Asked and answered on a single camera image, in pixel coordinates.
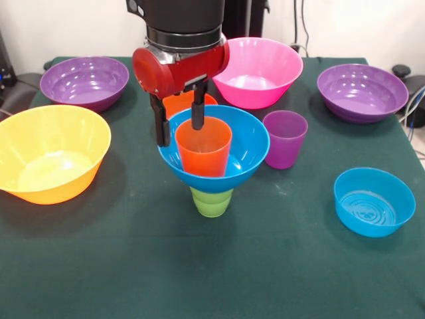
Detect purple plastic cup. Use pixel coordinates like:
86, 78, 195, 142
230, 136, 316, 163
264, 110, 309, 170

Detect orange plastic cup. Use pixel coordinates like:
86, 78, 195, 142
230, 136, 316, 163
175, 117, 233, 177

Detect grey wall cable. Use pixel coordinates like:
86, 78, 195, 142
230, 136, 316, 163
300, 0, 310, 53

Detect dark green table cloth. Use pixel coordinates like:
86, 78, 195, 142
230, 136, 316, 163
0, 56, 425, 319

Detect black device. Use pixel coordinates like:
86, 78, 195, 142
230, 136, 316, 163
0, 29, 17, 90

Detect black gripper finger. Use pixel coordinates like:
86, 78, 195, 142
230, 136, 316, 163
149, 94, 171, 148
191, 79, 208, 131

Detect deep blue plastic bowl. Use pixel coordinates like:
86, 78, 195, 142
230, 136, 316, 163
157, 104, 271, 194

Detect yellow plastic bowl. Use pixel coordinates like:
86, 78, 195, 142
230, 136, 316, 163
0, 104, 112, 205

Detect orange plastic bowl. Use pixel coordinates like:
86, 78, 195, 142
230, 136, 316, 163
161, 90, 219, 120

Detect white cable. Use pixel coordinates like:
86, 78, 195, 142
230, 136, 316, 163
398, 86, 425, 124

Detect low blue plastic bowl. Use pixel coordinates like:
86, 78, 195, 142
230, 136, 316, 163
333, 167, 416, 238

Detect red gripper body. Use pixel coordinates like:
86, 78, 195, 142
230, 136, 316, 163
132, 44, 231, 100

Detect black wall cable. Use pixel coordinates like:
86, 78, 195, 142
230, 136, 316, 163
293, 0, 299, 46

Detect green plastic cup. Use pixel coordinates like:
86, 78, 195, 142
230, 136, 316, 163
189, 185, 234, 219

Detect purple plastic bowl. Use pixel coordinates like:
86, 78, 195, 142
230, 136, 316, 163
316, 63, 410, 124
39, 56, 130, 113

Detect black round knob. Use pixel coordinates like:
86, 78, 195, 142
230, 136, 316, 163
391, 64, 412, 80

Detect pink plastic bowl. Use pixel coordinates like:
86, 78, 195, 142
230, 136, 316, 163
212, 37, 304, 110

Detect blue cable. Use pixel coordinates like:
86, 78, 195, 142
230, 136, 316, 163
406, 84, 425, 130

